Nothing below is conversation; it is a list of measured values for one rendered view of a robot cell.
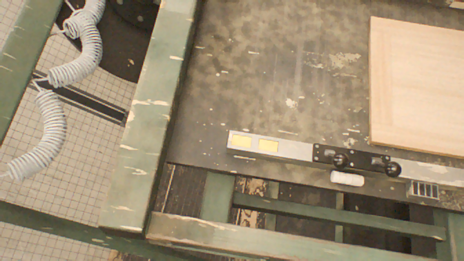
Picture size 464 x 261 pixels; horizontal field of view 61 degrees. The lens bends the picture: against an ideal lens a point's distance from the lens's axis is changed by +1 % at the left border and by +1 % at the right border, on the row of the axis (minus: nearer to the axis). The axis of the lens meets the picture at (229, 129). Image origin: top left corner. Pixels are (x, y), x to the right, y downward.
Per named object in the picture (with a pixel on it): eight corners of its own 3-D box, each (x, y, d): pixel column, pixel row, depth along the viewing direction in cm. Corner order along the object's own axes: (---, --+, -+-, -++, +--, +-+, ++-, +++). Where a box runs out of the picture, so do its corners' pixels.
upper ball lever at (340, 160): (333, 161, 101) (349, 171, 87) (319, 159, 101) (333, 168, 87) (336, 147, 100) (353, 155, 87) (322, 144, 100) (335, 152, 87)
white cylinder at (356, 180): (329, 183, 102) (360, 188, 102) (333, 179, 99) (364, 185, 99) (330, 172, 103) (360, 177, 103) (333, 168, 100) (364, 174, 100)
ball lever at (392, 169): (380, 169, 101) (402, 180, 88) (364, 166, 101) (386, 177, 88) (382, 155, 101) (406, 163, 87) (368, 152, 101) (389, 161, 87)
